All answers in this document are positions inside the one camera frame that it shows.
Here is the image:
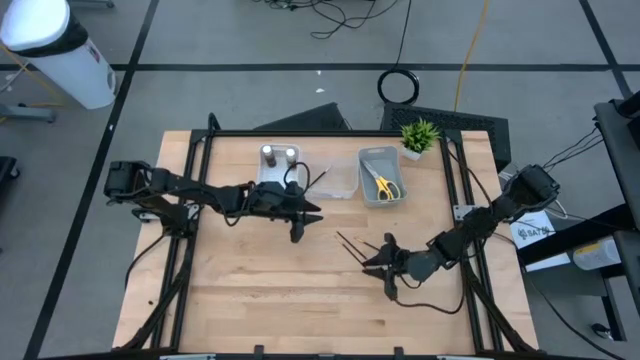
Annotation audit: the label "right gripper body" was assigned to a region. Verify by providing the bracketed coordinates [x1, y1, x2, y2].
[380, 232, 432, 301]

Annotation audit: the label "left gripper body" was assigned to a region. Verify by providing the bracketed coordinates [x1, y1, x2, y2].
[249, 179, 308, 245]

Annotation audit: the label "yellow handled scissors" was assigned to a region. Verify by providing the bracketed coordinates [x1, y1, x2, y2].
[360, 158, 402, 202]

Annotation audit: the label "small green potted plant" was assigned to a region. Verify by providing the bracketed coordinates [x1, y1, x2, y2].
[399, 117, 442, 162]

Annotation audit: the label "white plastic bin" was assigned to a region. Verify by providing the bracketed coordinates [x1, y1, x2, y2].
[255, 143, 303, 187]

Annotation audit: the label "clear plastic bin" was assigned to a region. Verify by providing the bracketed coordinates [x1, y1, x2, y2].
[298, 149, 360, 201]

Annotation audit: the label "grey plastic bin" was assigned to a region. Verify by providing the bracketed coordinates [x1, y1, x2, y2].
[357, 145, 409, 209]

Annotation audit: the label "printed white paper sheet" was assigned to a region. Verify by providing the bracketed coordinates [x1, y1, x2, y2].
[509, 209, 557, 250]

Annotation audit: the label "white device yellow label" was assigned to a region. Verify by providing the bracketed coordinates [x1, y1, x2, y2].
[572, 237, 623, 272]

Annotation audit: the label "white trash can black liner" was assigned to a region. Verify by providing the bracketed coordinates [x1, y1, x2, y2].
[0, 0, 118, 110]

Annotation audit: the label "black side cart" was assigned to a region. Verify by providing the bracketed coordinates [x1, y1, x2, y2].
[517, 89, 640, 344]

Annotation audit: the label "grey metal stand base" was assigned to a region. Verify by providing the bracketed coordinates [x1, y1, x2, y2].
[0, 102, 57, 124]

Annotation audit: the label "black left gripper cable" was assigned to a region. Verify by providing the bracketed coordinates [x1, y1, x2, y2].
[282, 160, 312, 195]

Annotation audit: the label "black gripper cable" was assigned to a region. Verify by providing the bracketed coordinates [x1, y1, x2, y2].
[282, 160, 312, 195]
[392, 272, 469, 316]

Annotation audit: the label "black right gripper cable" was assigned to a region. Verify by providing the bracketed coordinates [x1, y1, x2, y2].
[392, 272, 469, 316]

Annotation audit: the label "black aluminium table frame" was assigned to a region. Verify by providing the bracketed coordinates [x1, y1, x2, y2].
[119, 112, 539, 360]

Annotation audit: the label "coiled black floor cable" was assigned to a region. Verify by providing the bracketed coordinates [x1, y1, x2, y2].
[376, 0, 421, 106]

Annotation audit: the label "black left arm base cable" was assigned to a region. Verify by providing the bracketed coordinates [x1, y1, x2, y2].
[123, 231, 170, 290]

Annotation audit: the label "tangled black floor cables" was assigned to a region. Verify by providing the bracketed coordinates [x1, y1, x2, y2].
[252, 0, 401, 40]

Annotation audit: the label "black cables to cart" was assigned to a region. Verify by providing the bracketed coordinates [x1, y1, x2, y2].
[547, 125, 605, 167]

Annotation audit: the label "yellow floor cable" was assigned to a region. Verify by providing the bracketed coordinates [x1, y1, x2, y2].
[452, 0, 491, 113]

